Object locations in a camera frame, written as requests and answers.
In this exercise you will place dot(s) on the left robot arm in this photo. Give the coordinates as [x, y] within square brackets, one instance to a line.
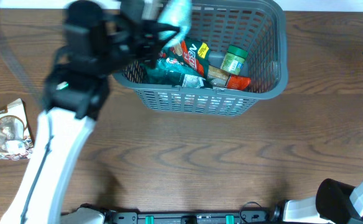
[97, 44]

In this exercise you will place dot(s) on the beige snack pouch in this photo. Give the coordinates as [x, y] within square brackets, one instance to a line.
[15, 139]

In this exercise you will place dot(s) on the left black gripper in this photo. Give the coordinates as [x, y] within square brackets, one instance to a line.
[147, 45]

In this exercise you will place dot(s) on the green lid jar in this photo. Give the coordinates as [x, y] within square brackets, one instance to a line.
[234, 60]

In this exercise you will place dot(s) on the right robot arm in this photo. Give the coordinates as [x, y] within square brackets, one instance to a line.
[334, 202]

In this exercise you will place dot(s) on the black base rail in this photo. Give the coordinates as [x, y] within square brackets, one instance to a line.
[88, 213]

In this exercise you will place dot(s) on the small light blue packet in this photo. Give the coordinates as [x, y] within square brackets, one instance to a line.
[177, 13]

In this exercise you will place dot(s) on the multipack tissue packets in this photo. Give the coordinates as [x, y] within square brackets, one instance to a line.
[189, 102]

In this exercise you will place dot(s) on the orange spaghetti pack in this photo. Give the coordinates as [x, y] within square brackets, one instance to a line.
[223, 79]

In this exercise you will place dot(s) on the green Nescafe coffee bag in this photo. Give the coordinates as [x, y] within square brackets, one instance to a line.
[185, 64]

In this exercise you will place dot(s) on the grey plastic basket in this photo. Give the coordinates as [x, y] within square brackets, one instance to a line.
[257, 26]

